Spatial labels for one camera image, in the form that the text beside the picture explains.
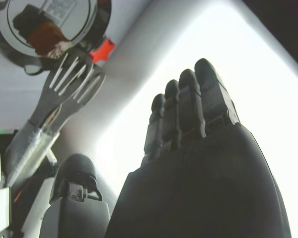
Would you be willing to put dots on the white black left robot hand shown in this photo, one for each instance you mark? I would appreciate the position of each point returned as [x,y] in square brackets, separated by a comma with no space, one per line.
[201,186]

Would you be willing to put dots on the brown food piece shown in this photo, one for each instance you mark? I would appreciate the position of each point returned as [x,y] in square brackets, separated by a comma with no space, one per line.
[44,34]

